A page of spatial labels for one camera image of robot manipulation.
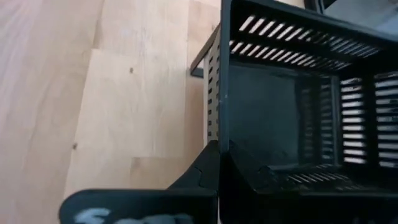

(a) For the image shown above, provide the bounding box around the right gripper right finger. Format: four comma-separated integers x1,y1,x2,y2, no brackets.
220,139,300,224

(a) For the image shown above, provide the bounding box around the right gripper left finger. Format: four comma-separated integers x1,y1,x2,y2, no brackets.
167,139,220,191

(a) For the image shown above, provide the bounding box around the black slotted plastic basket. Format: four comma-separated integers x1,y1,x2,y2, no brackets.
189,0,398,224

